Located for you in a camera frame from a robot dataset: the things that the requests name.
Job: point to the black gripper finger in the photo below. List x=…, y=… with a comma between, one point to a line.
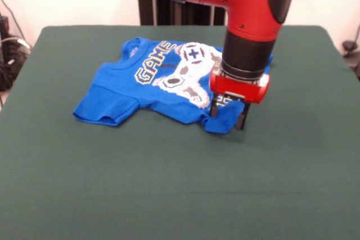
x=244, y=116
x=215, y=108

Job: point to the dark green tablecloth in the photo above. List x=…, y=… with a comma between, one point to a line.
x=140, y=181

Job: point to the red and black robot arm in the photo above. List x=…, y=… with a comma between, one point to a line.
x=239, y=12

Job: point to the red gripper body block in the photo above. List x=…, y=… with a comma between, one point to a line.
x=239, y=86

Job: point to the blue printed shirt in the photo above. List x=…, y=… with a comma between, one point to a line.
x=126, y=96

